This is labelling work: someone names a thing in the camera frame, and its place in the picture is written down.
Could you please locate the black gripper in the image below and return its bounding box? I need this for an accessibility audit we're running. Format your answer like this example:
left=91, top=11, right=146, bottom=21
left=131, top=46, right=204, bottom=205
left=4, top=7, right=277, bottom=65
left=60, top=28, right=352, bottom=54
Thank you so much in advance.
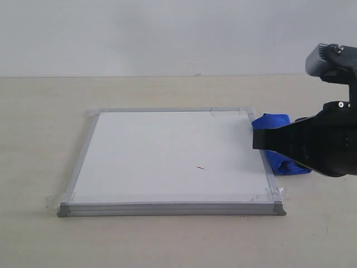
left=252, top=83, right=356, bottom=177

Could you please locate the clear tape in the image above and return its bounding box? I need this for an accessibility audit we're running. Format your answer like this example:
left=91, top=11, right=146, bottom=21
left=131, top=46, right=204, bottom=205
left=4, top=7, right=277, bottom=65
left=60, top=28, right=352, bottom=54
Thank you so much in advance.
left=210, top=107, right=254, bottom=118
left=46, top=193, right=76, bottom=210
left=250, top=187, right=288, bottom=203

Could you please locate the white board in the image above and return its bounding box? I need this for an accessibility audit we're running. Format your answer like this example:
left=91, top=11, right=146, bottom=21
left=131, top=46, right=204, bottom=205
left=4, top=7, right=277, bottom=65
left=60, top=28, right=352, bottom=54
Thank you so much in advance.
left=57, top=107, right=286, bottom=217

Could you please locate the clear tape front left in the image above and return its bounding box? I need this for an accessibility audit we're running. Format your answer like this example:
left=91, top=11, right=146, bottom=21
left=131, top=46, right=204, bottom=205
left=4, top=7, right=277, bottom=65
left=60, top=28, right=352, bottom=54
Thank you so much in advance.
left=46, top=193, right=76, bottom=210

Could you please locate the clear tape front right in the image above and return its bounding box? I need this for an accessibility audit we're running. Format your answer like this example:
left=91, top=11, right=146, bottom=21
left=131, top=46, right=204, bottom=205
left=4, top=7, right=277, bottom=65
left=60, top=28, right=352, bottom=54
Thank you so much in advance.
left=250, top=187, right=288, bottom=203

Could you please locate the clear tape back right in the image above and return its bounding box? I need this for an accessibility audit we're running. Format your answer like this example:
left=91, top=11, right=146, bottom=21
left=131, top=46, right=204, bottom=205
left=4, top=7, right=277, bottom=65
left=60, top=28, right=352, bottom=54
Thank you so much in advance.
left=210, top=107, right=254, bottom=118

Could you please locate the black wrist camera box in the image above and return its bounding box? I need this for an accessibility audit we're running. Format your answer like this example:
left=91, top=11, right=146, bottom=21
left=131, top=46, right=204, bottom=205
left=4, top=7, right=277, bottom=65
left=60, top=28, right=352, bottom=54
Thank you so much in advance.
left=305, top=44, right=356, bottom=85

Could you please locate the blue cleaning cloth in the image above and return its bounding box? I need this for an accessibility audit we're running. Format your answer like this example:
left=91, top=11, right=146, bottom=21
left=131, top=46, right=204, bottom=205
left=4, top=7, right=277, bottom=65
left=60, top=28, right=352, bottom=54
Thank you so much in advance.
left=252, top=113, right=312, bottom=176

